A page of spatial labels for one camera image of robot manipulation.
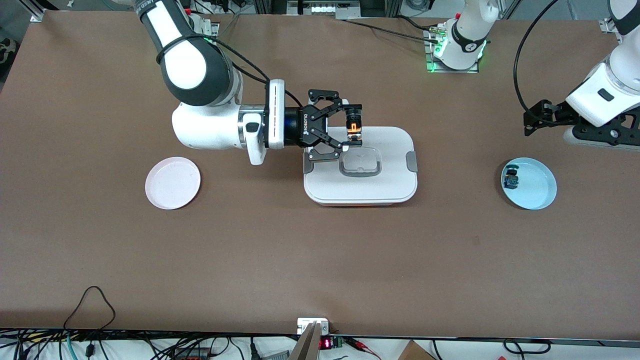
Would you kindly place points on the red clip lead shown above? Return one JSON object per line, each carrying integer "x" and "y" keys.
{"x": 362, "y": 346}

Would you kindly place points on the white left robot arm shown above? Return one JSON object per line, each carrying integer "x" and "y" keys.
{"x": 595, "y": 105}

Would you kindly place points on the white lunch box grey clips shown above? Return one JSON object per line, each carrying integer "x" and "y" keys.
{"x": 360, "y": 190}

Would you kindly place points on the round light blue plate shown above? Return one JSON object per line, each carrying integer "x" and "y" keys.
{"x": 537, "y": 187}

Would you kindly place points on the small white box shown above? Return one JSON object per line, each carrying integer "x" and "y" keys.
{"x": 307, "y": 325}

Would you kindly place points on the aluminium corner bracket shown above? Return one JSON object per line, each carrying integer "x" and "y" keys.
{"x": 36, "y": 19}
{"x": 609, "y": 26}

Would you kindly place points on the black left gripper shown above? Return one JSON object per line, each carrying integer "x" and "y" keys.
{"x": 554, "y": 116}

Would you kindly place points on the round pink plate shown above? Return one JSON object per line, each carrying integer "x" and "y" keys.
{"x": 172, "y": 185}

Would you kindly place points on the green push button switch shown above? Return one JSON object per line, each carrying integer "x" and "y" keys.
{"x": 511, "y": 180}

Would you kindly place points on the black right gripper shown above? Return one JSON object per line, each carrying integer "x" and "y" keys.
{"x": 300, "y": 126}

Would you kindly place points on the red LED display board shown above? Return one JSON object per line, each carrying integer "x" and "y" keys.
{"x": 326, "y": 343}

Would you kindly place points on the aluminium profile bar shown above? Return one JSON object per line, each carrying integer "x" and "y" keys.
{"x": 307, "y": 347}

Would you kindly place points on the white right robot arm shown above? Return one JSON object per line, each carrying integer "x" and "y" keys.
{"x": 200, "y": 132}

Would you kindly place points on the orange red device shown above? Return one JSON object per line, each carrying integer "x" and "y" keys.
{"x": 190, "y": 354}

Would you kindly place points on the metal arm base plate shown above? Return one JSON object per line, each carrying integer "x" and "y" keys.
{"x": 215, "y": 27}
{"x": 450, "y": 71}

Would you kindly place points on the tan black patterned object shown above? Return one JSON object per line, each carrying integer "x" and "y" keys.
{"x": 7, "y": 47}

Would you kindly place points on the white lit device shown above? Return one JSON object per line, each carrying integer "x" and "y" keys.
{"x": 325, "y": 9}

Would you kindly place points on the orange push button switch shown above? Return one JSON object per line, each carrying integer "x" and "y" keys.
{"x": 353, "y": 127}

